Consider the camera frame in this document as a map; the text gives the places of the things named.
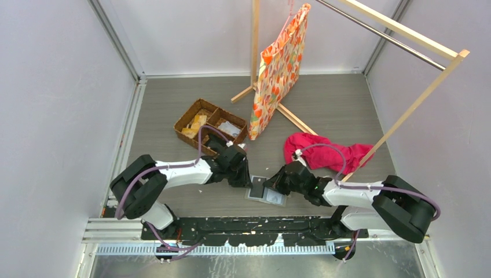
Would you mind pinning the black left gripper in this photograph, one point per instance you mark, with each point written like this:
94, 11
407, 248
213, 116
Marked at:
244, 181

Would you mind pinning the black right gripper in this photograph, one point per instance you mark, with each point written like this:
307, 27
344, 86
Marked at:
277, 182

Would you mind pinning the black card from holder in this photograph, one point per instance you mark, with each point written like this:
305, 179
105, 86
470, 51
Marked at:
257, 190

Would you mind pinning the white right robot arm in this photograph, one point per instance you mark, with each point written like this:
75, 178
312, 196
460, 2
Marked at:
392, 204

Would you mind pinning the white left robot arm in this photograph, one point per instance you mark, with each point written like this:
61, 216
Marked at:
138, 187

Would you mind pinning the black VIP cards in basket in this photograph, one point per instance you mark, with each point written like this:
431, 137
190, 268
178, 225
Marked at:
215, 143

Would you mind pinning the white VIP cards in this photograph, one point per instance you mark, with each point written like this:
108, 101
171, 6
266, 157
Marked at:
229, 129

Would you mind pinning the gold VIP cards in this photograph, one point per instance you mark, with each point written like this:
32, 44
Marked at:
193, 128

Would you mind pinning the brown woven divided basket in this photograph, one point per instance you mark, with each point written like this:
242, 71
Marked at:
208, 126

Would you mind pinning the pink cloth garment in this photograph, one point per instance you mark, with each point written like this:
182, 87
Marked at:
320, 152

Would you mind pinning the floral orange paper bag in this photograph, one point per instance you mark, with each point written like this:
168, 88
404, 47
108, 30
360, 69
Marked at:
278, 70

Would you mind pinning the wooden clothes rack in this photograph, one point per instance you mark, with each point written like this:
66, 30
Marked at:
391, 26

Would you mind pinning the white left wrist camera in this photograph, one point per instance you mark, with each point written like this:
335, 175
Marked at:
241, 145

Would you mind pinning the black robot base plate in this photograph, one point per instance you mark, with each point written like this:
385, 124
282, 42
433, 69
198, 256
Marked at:
252, 231

